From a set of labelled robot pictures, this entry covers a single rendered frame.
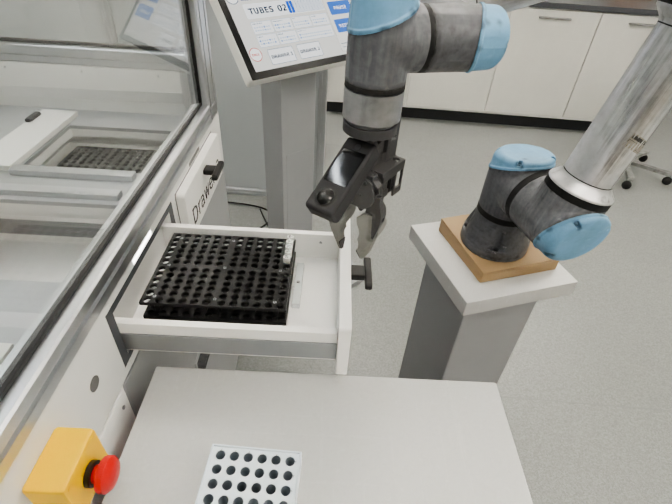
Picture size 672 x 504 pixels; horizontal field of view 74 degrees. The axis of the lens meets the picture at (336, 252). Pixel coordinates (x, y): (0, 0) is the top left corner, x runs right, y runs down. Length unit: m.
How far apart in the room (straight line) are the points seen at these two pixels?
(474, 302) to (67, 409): 0.72
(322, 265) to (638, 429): 1.42
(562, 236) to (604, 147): 0.15
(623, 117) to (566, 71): 3.11
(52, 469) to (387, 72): 0.56
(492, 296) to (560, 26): 3.00
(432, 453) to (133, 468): 0.43
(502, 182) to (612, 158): 0.20
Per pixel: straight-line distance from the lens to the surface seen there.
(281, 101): 1.62
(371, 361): 1.77
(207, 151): 1.07
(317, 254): 0.87
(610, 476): 1.81
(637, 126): 0.82
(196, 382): 0.79
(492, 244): 1.01
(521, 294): 1.03
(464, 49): 0.58
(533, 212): 0.87
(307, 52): 1.54
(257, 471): 0.67
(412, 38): 0.55
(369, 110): 0.56
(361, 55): 0.54
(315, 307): 0.78
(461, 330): 1.09
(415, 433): 0.74
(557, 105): 4.00
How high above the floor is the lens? 1.40
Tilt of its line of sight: 39 degrees down
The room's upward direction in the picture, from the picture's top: 4 degrees clockwise
